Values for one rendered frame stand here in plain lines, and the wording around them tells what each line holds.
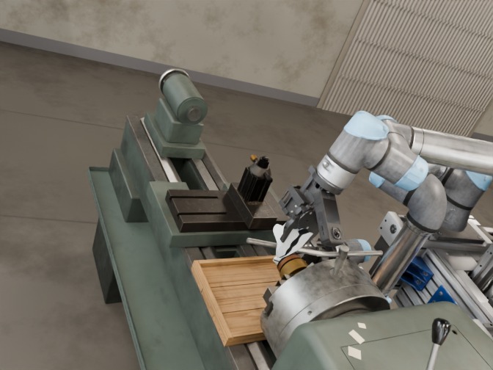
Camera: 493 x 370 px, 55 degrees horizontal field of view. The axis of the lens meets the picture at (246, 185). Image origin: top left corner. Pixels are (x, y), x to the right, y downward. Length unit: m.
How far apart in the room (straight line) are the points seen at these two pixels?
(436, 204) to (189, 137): 1.12
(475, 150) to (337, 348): 0.53
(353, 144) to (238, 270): 0.78
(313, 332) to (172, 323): 0.92
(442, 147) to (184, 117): 1.18
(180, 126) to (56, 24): 3.18
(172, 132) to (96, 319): 1.00
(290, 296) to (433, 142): 0.48
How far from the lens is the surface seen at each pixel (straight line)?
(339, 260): 1.15
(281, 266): 1.37
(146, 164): 2.02
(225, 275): 1.56
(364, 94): 6.12
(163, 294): 1.92
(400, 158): 0.99
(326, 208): 0.98
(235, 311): 1.47
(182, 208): 1.62
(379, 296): 1.22
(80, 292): 2.60
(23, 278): 2.64
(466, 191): 1.80
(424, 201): 1.39
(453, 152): 1.16
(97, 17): 5.04
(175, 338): 1.80
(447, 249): 1.92
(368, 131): 0.94
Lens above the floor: 1.92
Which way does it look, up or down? 31 degrees down
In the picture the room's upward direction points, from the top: 22 degrees clockwise
